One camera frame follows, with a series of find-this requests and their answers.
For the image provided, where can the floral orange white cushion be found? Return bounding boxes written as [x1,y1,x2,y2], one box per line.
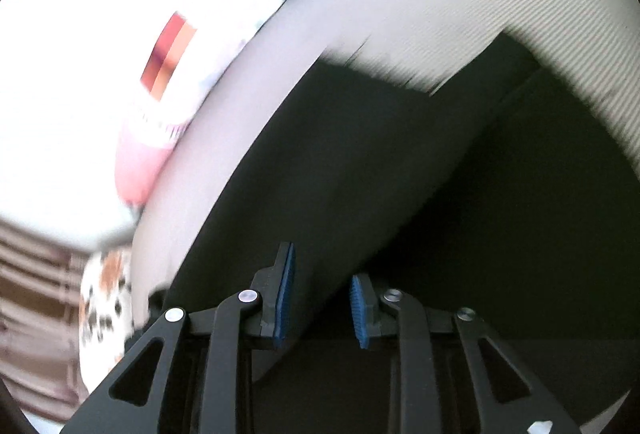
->
[77,248,137,396]

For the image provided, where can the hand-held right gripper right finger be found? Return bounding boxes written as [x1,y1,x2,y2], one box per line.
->
[349,273,584,434]

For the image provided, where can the pink patchwork pillow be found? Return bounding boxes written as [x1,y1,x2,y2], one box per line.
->
[114,0,401,211]

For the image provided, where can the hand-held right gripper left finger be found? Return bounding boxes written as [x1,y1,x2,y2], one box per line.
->
[59,241,297,434]

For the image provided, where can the black pants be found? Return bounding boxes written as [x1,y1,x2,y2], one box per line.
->
[150,30,633,434]

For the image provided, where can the brown striped curtain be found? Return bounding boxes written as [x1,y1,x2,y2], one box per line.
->
[0,218,92,416]

